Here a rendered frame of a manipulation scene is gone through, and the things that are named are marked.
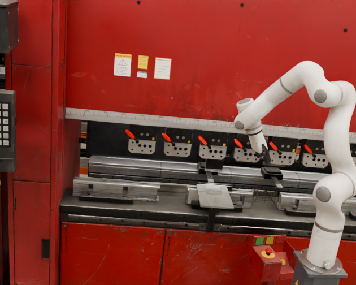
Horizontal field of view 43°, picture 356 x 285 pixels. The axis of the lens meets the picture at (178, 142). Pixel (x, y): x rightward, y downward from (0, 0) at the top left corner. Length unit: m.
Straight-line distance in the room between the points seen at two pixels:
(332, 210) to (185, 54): 1.08
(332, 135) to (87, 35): 1.30
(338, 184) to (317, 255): 0.35
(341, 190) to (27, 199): 1.55
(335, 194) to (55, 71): 1.37
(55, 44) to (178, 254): 1.36
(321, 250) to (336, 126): 0.54
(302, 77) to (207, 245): 1.21
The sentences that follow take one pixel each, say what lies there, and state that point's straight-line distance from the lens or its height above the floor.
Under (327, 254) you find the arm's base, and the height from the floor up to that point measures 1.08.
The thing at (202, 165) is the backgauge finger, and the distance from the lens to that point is 2.85.
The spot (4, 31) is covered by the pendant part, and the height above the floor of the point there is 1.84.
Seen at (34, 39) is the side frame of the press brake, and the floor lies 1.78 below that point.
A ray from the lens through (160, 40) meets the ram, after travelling 2.40.
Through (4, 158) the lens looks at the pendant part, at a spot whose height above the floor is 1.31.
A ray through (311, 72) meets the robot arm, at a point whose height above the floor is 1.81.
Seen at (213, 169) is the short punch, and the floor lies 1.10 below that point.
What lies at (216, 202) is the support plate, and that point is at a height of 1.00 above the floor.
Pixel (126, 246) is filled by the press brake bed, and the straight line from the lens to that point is 2.71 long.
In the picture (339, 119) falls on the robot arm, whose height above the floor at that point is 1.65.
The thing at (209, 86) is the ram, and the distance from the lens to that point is 2.46.
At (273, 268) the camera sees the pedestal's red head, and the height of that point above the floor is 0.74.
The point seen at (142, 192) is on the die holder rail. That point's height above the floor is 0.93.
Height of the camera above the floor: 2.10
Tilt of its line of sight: 19 degrees down
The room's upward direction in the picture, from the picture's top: 6 degrees clockwise
